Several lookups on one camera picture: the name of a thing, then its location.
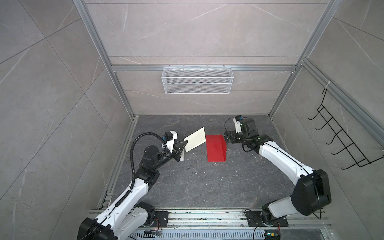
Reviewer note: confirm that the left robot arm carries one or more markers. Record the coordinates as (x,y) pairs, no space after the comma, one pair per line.
(128,212)

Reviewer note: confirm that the black wire hook rack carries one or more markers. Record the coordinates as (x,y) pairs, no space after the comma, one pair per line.
(339,133)

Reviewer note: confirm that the red envelope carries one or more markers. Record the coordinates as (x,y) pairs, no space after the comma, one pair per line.
(216,148)

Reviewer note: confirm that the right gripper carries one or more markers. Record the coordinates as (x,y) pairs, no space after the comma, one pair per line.
(233,136)

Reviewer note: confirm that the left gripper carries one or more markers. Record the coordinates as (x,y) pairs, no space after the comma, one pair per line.
(176,152)

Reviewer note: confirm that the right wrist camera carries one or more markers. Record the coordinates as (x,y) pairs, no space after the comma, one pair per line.
(244,125)

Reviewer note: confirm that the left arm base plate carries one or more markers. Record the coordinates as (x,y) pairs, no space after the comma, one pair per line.
(158,219)

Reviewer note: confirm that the white glue stick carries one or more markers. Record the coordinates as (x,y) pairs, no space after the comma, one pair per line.
(182,156)

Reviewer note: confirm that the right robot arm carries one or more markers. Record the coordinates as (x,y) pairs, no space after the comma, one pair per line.
(312,188)

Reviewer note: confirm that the beige letter paper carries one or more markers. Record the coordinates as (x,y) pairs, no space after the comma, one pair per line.
(196,139)

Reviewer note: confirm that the grey slotted cable duct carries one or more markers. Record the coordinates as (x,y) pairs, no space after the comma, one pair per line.
(173,234)

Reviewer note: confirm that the white wire mesh basket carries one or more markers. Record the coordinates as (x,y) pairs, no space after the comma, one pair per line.
(197,80)

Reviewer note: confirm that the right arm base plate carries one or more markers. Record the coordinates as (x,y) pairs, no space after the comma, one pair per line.
(262,218)

